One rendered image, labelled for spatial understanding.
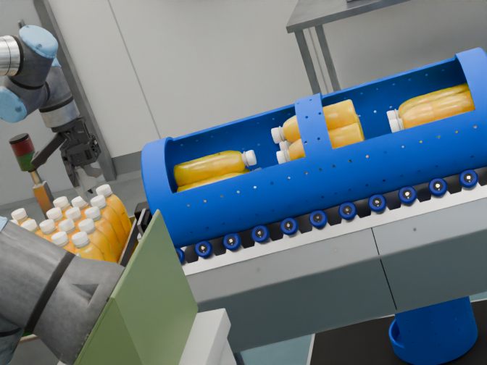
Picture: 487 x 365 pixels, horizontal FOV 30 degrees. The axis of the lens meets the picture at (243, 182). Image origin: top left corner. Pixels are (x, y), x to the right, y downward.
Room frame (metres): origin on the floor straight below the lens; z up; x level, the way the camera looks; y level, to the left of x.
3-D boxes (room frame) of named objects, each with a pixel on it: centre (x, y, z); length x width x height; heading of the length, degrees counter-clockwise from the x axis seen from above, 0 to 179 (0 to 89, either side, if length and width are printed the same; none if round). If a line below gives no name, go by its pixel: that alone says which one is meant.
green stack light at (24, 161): (2.65, 0.59, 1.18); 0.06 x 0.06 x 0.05
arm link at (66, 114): (2.24, 0.38, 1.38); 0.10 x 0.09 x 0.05; 170
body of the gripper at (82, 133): (2.24, 0.37, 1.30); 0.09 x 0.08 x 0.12; 80
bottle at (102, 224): (2.24, 0.40, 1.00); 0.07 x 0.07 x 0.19
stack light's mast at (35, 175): (2.65, 0.59, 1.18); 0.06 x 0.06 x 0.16
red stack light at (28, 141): (2.65, 0.59, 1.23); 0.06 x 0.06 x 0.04
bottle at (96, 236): (2.16, 0.41, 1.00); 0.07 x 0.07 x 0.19
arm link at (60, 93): (2.23, 0.38, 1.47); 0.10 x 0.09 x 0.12; 149
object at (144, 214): (2.23, 0.28, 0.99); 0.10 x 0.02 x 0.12; 170
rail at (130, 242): (2.24, 0.35, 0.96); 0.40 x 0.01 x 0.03; 170
